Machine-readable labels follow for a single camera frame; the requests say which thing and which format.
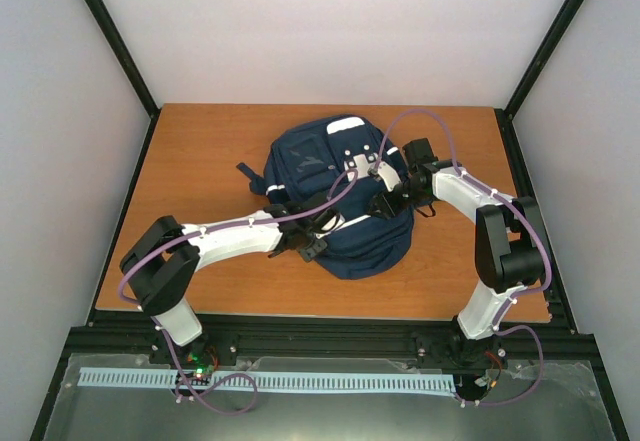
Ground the navy blue backpack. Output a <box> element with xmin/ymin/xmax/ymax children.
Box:
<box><xmin>236</xmin><ymin>114</ymin><xmax>414</xmax><ymax>280</ymax></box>

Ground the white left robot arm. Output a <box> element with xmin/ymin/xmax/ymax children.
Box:
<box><xmin>119</xmin><ymin>201</ymin><xmax>345</xmax><ymax>364</ymax></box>

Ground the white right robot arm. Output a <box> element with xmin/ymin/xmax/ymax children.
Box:
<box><xmin>367</xmin><ymin>138</ymin><xmax>551</xmax><ymax>366</ymax></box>

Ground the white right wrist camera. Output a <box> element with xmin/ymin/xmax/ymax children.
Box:
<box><xmin>368</xmin><ymin>160</ymin><xmax>401</xmax><ymax>192</ymax></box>

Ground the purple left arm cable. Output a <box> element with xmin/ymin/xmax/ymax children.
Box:
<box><xmin>117</xmin><ymin>168</ymin><xmax>360</xmax><ymax>416</ymax></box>

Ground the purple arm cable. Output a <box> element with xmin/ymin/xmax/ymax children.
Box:
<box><xmin>117</xmin><ymin>168</ymin><xmax>360</xmax><ymax>416</ymax></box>
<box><xmin>372</xmin><ymin>108</ymin><xmax>554</xmax><ymax>408</ymax></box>

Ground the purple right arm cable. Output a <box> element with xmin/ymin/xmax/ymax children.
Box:
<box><xmin>372</xmin><ymin>108</ymin><xmax>554</xmax><ymax>408</ymax></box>

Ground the black aluminium frame rail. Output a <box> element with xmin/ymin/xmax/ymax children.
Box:
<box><xmin>69</xmin><ymin>310</ymin><xmax>596</xmax><ymax>372</ymax></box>

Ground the light blue slotted cable duct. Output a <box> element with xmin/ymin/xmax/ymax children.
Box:
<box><xmin>77</xmin><ymin>367</ymin><xmax>456</xmax><ymax>396</ymax></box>

